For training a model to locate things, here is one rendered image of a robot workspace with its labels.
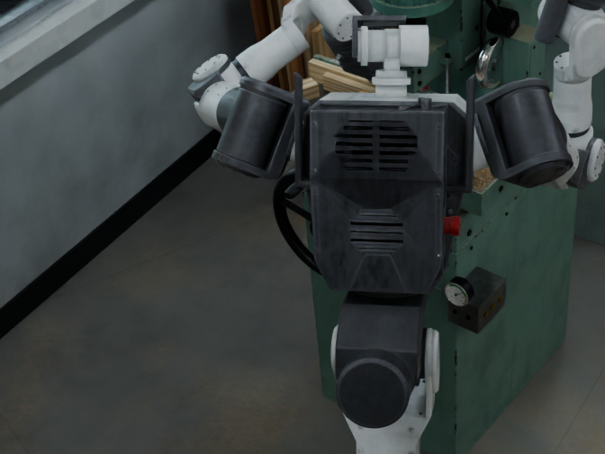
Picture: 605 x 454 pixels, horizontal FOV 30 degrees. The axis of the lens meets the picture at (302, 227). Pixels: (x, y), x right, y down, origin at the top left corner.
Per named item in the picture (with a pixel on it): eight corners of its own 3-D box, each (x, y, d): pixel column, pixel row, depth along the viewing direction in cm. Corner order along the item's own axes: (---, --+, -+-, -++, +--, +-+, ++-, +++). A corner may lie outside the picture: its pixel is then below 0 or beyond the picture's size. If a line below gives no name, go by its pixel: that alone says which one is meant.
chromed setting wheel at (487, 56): (472, 96, 252) (473, 47, 245) (501, 72, 260) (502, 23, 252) (483, 100, 251) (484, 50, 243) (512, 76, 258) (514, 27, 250)
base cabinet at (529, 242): (319, 395, 315) (298, 191, 272) (436, 283, 349) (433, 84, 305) (456, 468, 291) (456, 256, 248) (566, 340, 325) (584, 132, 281)
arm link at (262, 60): (302, 61, 221) (221, 120, 221) (272, 19, 217) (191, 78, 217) (313, 70, 211) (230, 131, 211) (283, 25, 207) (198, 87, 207)
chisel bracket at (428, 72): (388, 92, 252) (386, 59, 246) (423, 65, 260) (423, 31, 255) (415, 101, 248) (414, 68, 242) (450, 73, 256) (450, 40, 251)
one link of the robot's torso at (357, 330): (413, 433, 171) (415, 322, 167) (329, 428, 173) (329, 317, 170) (427, 372, 198) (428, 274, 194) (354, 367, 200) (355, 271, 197)
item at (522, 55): (492, 79, 257) (492, 32, 250) (508, 66, 261) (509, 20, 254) (528, 91, 252) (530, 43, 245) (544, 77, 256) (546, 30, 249)
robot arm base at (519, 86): (578, 178, 181) (572, 157, 170) (501, 203, 184) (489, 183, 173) (551, 95, 186) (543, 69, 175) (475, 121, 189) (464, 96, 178)
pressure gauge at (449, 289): (443, 306, 250) (443, 278, 245) (452, 297, 252) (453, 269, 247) (467, 317, 247) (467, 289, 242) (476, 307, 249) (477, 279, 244)
